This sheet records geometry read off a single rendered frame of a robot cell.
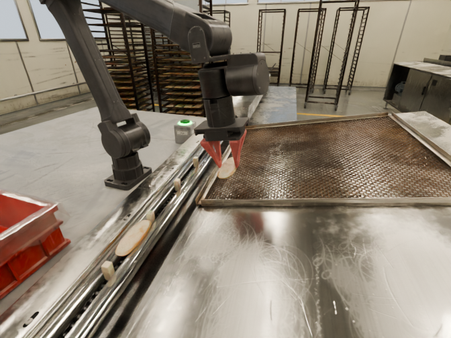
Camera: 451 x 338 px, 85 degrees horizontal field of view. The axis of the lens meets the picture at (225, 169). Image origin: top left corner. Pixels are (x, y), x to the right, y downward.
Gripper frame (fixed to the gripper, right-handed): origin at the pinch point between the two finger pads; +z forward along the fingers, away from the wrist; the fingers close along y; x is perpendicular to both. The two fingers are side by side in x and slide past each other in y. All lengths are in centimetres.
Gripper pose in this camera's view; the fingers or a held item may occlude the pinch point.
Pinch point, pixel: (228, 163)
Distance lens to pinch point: 54.4
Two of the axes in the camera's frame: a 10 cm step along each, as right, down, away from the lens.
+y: -9.5, 0.0, 3.2
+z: 1.5, 8.9, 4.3
